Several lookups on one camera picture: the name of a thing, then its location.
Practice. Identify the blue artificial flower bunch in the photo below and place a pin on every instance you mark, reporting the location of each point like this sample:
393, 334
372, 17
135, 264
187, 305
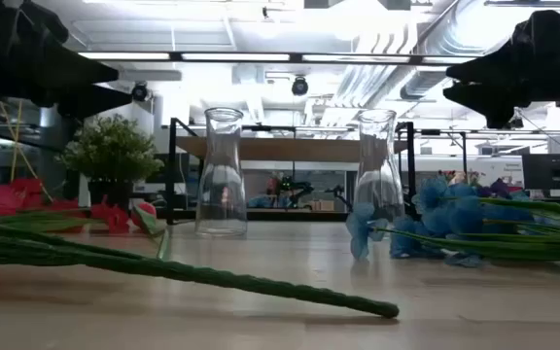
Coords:
455, 214

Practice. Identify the long ceiling light bar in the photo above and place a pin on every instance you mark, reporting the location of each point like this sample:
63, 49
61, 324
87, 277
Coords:
236, 57

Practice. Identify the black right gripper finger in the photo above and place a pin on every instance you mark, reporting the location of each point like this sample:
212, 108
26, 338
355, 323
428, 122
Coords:
494, 68
494, 104

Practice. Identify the clear glass vase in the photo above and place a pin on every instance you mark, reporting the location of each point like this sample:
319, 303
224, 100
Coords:
221, 194
377, 160

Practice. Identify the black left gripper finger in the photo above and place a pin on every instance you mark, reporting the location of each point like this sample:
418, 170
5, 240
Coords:
80, 68
95, 99

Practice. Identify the wooden shelf with black frame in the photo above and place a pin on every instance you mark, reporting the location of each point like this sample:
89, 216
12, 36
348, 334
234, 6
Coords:
285, 148

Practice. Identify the black computer monitor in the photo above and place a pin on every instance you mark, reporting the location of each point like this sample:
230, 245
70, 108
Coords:
554, 172

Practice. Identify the potted green plant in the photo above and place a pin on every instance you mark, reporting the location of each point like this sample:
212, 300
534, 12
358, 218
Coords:
110, 150

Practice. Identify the black ceiling camera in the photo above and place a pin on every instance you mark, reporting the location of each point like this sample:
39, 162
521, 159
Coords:
300, 86
515, 122
140, 91

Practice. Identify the black background robot arm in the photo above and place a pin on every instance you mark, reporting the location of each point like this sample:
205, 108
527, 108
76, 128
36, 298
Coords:
292, 187

